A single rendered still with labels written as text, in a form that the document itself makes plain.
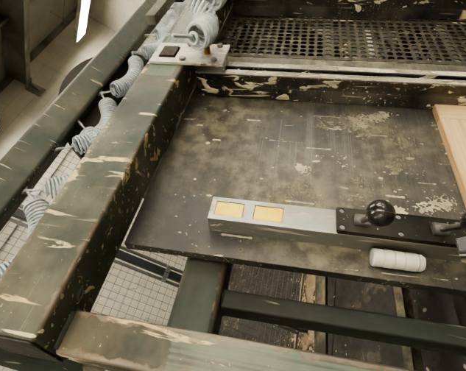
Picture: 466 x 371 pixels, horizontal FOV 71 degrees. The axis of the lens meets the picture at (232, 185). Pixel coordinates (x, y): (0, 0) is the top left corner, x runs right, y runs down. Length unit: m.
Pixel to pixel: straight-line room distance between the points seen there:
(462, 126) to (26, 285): 0.88
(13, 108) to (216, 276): 5.84
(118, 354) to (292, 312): 0.28
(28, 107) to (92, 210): 5.77
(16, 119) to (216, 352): 5.85
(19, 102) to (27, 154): 5.20
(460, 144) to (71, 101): 1.18
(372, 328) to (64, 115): 1.11
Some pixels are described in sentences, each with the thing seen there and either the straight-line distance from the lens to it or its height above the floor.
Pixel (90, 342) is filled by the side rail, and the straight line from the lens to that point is 0.53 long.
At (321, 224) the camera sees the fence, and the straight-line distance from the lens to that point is 0.58.
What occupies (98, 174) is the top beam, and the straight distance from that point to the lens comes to 0.63.
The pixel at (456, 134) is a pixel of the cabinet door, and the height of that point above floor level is 1.28.
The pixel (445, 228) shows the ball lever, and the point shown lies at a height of 1.40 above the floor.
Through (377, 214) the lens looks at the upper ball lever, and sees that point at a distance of 0.47.
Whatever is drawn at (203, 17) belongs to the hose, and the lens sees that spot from 0.83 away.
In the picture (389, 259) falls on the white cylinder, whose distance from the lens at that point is 0.59.
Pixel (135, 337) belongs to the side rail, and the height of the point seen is 1.75.
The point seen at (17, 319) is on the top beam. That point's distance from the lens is 0.53.
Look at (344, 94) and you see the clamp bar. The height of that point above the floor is 1.49.
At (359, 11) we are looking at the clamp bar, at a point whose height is 1.42.
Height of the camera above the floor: 1.85
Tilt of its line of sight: 16 degrees down
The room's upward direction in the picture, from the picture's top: 63 degrees counter-clockwise
